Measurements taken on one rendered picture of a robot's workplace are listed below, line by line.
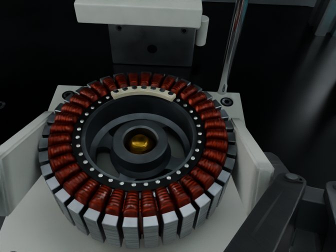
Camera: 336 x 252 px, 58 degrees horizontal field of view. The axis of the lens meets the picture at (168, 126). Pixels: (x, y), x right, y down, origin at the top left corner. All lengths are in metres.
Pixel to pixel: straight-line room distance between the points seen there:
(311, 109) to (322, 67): 0.06
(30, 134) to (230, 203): 0.12
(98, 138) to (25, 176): 0.05
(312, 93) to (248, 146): 0.15
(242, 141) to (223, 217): 0.05
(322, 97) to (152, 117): 0.16
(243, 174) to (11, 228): 0.13
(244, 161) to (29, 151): 0.11
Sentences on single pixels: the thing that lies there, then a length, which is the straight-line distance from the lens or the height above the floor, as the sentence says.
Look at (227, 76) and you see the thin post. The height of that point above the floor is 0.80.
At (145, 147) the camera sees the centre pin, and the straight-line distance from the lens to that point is 0.18.
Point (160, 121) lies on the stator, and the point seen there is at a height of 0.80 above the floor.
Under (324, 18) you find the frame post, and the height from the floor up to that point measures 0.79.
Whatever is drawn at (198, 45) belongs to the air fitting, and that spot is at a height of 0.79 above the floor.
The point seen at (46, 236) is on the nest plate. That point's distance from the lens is 0.19.
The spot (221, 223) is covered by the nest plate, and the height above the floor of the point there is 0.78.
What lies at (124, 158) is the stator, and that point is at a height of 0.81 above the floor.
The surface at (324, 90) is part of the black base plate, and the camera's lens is 0.31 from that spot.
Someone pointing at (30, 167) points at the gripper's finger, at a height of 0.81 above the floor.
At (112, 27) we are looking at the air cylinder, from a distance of 0.28.
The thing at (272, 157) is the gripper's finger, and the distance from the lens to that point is 0.17.
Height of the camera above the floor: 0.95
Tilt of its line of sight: 49 degrees down
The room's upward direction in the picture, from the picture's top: 3 degrees clockwise
